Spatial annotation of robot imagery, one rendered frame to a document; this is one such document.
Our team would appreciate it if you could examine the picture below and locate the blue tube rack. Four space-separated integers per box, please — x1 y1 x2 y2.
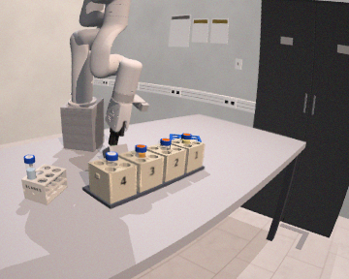
170 134 202 142

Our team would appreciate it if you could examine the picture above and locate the beige tube rack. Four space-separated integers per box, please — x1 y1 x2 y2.
21 164 68 205

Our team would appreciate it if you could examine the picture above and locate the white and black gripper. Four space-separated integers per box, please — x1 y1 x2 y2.
105 98 133 145

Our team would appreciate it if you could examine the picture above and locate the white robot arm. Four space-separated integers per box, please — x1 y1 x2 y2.
69 0 149 111

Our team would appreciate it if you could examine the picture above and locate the beige bucket adapter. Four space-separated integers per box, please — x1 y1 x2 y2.
146 143 187 182
118 150 164 193
172 138 205 173
88 158 137 204

